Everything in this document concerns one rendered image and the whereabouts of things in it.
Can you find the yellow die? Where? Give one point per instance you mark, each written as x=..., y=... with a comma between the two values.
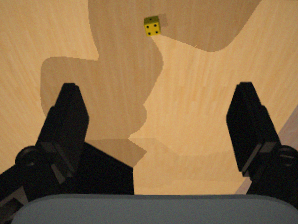
x=152, y=26

